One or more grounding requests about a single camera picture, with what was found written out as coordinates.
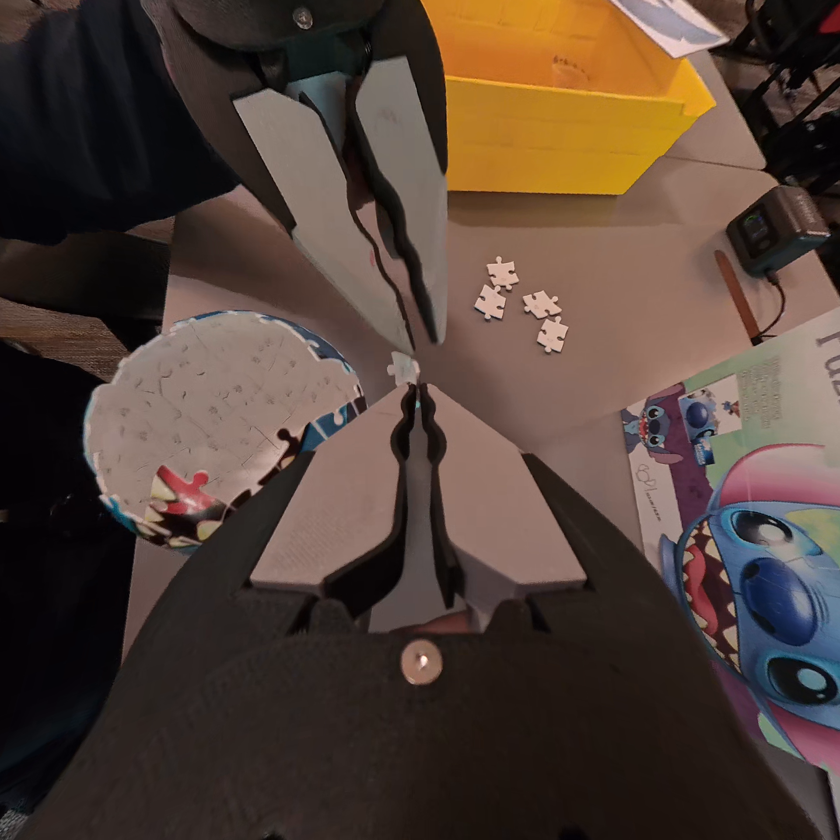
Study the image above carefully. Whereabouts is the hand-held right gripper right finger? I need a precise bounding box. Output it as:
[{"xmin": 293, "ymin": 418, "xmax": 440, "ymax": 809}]
[{"xmin": 420, "ymin": 384, "xmax": 589, "ymax": 611}]

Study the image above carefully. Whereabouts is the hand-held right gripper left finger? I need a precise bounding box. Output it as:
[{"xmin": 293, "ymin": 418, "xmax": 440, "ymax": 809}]
[{"xmin": 248, "ymin": 384, "xmax": 419, "ymax": 618}]

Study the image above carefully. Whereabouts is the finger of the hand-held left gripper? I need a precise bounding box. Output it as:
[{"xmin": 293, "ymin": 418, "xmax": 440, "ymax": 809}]
[
  {"xmin": 354, "ymin": 56, "xmax": 450, "ymax": 345},
  {"xmin": 231, "ymin": 87, "xmax": 417, "ymax": 352}
]

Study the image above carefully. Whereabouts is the blue puzzle ball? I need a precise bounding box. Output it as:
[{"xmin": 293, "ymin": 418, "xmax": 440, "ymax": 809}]
[{"xmin": 84, "ymin": 310, "xmax": 368, "ymax": 550}]

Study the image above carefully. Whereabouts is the person's left forearm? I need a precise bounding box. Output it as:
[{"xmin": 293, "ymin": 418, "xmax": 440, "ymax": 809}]
[{"xmin": 0, "ymin": 0, "xmax": 240, "ymax": 247}]

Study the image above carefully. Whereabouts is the green printed puzzle box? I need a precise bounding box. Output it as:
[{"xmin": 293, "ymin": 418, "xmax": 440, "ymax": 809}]
[{"xmin": 620, "ymin": 308, "xmax": 840, "ymax": 775}]

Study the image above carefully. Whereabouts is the yellow plastic bin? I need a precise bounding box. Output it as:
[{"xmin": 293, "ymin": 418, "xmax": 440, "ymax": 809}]
[{"xmin": 420, "ymin": 0, "xmax": 718, "ymax": 196}]

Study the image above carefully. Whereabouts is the black chair armrest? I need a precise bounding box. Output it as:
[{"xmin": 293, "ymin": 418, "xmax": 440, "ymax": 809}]
[{"xmin": 0, "ymin": 231, "xmax": 170, "ymax": 322}]

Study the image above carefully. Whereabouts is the white blue printed paper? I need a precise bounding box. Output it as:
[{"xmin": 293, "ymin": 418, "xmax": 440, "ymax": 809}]
[{"xmin": 609, "ymin": 0, "xmax": 731, "ymax": 61}]

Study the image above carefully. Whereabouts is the person's dark clothing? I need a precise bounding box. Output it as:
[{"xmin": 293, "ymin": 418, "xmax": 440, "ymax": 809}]
[{"xmin": 0, "ymin": 341, "xmax": 139, "ymax": 808}]

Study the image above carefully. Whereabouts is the brown wooden strip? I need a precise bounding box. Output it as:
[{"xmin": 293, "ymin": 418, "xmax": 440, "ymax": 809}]
[{"xmin": 714, "ymin": 249, "xmax": 762, "ymax": 347}]

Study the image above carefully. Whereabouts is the dark grey power bank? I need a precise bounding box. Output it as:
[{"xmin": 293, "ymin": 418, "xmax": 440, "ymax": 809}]
[{"xmin": 725, "ymin": 185, "xmax": 833, "ymax": 278}]

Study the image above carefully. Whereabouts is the black office chair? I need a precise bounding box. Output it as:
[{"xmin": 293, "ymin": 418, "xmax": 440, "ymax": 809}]
[{"xmin": 731, "ymin": 0, "xmax": 840, "ymax": 191}]

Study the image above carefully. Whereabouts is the black power bank cable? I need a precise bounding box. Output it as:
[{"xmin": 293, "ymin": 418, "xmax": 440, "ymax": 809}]
[{"xmin": 755, "ymin": 269, "xmax": 788, "ymax": 343}]

